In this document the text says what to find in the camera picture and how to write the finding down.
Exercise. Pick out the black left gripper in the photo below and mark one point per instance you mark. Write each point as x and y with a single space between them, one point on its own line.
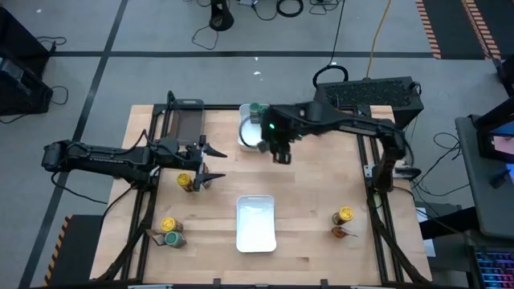
182 154

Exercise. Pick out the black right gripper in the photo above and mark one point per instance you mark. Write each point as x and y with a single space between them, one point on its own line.
279 129

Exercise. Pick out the yellow lid spice jar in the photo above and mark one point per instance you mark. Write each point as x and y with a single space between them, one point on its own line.
169 224
184 181
345 213

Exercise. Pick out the green lid spice jar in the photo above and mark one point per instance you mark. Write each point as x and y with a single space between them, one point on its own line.
254 108
173 238

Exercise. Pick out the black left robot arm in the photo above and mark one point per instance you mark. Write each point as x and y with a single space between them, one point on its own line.
100 160

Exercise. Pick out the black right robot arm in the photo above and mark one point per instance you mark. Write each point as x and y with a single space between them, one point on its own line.
353 120

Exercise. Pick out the dark grey translucent bin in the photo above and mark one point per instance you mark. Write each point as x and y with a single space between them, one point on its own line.
186 124

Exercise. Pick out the black perforated computer case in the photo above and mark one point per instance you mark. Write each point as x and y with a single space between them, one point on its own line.
373 94

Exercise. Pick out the black stand base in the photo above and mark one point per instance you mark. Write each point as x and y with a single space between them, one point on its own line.
221 16

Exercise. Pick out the black hazard striped floor mat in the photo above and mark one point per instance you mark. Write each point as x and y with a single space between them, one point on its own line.
454 28
76 253

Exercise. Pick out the black equipment case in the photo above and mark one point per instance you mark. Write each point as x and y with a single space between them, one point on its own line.
22 88

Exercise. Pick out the grey desk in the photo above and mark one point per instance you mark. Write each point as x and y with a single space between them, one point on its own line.
486 200

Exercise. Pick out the black framed monitor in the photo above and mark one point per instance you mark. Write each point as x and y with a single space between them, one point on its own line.
498 136

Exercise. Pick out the black crate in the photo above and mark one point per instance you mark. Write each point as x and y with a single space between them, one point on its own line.
18 36

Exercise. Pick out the rainbow backlit keyboard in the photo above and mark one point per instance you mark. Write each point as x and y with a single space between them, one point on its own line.
496 269

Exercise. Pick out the black aluminium table frame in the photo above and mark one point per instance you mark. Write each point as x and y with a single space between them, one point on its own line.
221 107

